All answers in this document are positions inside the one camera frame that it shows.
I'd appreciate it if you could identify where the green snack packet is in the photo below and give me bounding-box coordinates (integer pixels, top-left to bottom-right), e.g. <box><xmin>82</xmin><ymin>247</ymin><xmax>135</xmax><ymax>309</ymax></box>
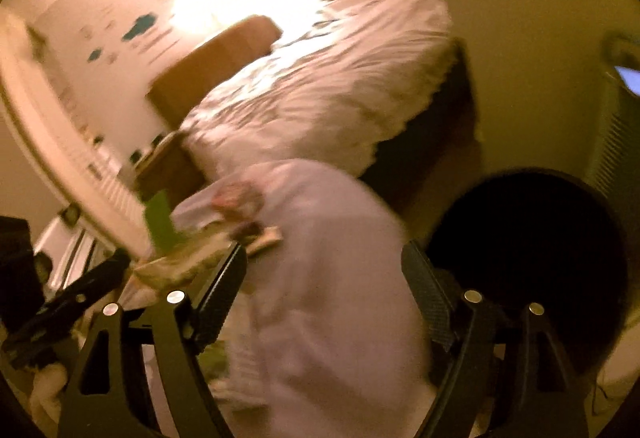
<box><xmin>144</xmin><ymin>190</ymin><xmax>186</xmax><ymax>255</ymax></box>

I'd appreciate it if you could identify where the black round trash bin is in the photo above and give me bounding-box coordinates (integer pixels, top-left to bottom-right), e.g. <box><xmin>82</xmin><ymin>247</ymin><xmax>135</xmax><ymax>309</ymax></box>
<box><xmin>423</xmin><ymin>167</ymin><xmax>629</xmax><ymax>374</ymax></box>

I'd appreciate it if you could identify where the colourful snack wrapper pile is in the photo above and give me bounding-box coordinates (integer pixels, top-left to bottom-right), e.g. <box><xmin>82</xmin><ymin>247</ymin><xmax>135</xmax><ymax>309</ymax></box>
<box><xmin>134</xmin><ymin>179</ymin><xmax>283</xmax><ymax>291</ymax></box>

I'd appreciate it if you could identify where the lilac tablecloth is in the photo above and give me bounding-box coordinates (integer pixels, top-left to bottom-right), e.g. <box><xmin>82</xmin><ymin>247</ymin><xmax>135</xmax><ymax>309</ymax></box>
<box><xmin>119</xmin><ymin>157</ymin><xmax>442</xmax><ymax>438</ymax></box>

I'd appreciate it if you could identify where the wooden nightstand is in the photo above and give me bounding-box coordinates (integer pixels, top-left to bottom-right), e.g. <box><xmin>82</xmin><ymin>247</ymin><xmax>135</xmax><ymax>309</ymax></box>
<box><xmin>134</xmin><ymin>132</ymin><xmax>206</xmax><ymax>207</ymax></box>

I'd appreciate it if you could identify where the brown wooden headboard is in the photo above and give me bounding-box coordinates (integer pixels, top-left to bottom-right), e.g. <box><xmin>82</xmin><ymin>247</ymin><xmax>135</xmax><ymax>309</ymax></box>
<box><xmin>145</xmin><ymin>15</ymin><xmax>282</xmax><ymax>131</ymax></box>

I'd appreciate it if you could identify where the white quilted bed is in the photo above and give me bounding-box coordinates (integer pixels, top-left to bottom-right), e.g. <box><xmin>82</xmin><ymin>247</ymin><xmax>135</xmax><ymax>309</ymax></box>
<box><xmin>178</xmin><ymin>0</ymin><xmax>454</xmax><ymax>180</ymax></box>

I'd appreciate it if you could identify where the lit smartphone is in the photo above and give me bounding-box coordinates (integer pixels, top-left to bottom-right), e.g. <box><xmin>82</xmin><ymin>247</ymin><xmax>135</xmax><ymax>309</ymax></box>
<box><xmin>615</xmin><ymin>66</ymin><xmax>640</xmax><ymax>97</ymax></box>

